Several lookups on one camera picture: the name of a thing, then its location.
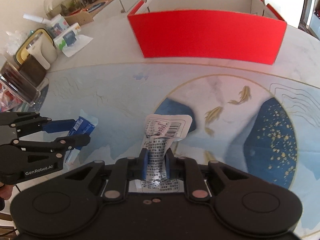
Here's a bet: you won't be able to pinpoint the white patterned cup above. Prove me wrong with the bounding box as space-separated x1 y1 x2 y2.
48 14 69 38

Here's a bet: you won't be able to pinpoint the glass terrarium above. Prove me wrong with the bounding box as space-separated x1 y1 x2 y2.
43 0 86 19

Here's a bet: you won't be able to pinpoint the white printed sachet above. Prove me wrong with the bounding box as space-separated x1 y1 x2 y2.
135 114 193 193

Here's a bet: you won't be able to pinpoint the glass jar dark contents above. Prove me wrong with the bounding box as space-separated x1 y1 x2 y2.
1 61 41 106

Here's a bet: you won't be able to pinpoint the red plastic bag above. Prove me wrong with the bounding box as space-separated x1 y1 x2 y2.
0 84 24 113

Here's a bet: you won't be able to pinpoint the white lint roller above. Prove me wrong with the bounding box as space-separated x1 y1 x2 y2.
23 14 51 25

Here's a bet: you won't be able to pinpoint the person left hand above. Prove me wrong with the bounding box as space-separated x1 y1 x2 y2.
0 184 14 200

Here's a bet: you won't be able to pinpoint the white thermos mug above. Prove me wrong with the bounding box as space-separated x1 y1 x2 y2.
26 33 57 70

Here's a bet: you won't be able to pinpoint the wet wipes pack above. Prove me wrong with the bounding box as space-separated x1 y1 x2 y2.
53 23 93 57

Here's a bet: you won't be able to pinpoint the red cardboard box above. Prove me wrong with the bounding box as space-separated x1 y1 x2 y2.
127 0 287 64

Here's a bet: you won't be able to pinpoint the blue white sachet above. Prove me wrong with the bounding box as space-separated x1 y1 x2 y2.
64 108 99 165

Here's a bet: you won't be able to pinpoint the white drawer cabinet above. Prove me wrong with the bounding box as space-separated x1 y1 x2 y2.
75 0 142 22

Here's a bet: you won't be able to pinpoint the black cable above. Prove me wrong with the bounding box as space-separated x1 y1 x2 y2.
0 227 20 239

